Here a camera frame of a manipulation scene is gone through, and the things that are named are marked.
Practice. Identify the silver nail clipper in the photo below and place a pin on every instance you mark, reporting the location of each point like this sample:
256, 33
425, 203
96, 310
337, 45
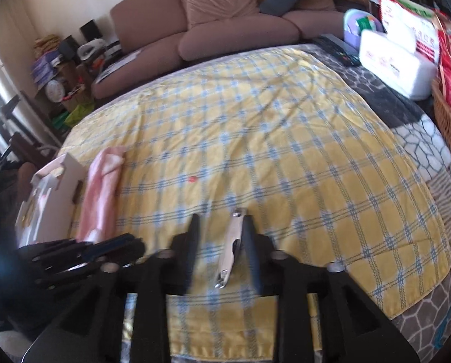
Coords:
229, 249

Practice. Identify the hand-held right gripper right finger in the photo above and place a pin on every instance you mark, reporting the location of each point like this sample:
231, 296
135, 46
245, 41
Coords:
252, 251

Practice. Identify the black remote control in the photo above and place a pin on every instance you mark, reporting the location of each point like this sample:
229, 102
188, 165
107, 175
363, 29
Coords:
335, 49

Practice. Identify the purple cardboard box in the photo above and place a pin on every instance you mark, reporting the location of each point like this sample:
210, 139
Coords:
46, 68

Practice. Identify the green bag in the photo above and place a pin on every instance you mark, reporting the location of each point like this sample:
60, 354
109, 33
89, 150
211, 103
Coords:
74, 115

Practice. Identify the black speaker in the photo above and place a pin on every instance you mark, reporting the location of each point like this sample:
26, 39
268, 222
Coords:
88, 30

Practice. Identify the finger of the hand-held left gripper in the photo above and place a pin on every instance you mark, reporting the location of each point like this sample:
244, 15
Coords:
78, 272
112, 244

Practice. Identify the brown sofa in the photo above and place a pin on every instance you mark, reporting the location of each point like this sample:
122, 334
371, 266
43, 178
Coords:
225, 37

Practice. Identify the round printed tin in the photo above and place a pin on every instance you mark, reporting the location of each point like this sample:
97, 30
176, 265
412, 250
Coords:
55, 90

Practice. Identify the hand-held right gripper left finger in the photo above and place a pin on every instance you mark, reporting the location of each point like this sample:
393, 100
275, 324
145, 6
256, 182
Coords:
193, 251

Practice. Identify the purple plastic container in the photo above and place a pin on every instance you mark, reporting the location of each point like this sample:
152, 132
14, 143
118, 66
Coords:
357, 26

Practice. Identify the white paper sheet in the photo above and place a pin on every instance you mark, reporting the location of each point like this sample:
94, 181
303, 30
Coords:
118, 64

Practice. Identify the white grey device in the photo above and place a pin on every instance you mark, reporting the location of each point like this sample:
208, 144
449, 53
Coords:
91, 50

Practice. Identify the pink towel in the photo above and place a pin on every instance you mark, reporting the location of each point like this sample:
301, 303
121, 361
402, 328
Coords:
100, 196

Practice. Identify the white tissue packet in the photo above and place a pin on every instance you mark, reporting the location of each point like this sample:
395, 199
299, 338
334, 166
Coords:
395, 64

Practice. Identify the white cardboard box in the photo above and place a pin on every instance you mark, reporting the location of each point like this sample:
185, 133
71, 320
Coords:
59, 204

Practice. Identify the red white packet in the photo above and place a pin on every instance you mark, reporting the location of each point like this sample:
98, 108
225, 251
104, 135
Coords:
410, 26

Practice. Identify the brown upholstered chair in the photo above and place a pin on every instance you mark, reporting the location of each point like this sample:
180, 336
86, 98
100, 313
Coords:
25, 177

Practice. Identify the yellow plaid cloth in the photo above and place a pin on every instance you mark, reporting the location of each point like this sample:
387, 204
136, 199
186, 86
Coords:
286, 140

